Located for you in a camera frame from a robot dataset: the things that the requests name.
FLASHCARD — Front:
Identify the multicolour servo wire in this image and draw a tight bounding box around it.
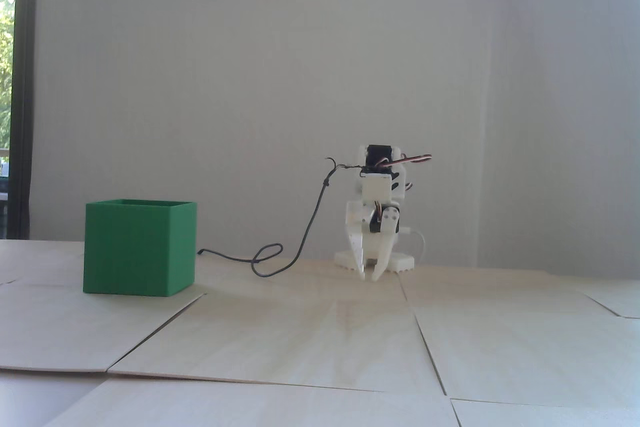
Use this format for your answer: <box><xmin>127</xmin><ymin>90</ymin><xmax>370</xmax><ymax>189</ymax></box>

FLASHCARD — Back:
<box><xmin>375</xmin><ymin>153</ymin><xmax>433</xmax><ymax>168</ymax></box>

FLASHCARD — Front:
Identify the white cable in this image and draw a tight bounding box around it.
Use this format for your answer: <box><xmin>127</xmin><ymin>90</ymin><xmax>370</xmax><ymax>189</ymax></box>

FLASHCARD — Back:
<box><xmin>402</xmin><ymin>229</ymin><xmax>427</xmax><ymax>267</ymax></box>

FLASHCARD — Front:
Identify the dark thin cable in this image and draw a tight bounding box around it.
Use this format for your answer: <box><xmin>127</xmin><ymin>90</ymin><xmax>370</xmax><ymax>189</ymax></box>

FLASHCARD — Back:
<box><xmin>197</xmin><ymin>157</ymin><xmax>364</xmax><ymax>278</ymax></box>

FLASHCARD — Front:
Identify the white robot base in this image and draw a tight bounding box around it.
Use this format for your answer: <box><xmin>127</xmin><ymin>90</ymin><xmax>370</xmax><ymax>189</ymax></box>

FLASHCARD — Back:
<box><xmin>334</xmin><ymin>249</ymin><xmax>416</xmax><ymax>274</ymax></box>

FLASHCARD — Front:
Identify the dark window frame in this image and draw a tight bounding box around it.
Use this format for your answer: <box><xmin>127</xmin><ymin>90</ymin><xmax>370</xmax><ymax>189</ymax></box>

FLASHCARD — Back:
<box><xmin>12</xmin><ymin>0</ymin><xmax>39</xmax><ymax>240</ymax></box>

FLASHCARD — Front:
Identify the green box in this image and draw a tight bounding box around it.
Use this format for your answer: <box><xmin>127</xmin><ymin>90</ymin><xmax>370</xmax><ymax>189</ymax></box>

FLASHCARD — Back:
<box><xmin>82</xmin><ymin>199</ymin><xmax>198</xmax><ymax>297</ymax></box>

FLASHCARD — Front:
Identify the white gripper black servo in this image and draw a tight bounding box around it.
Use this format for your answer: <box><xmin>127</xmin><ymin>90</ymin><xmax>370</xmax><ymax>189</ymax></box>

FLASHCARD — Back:
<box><xmin>346</xmin><ymin>200</ymin><xmax>403</xmax><ymax>282</ymax></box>

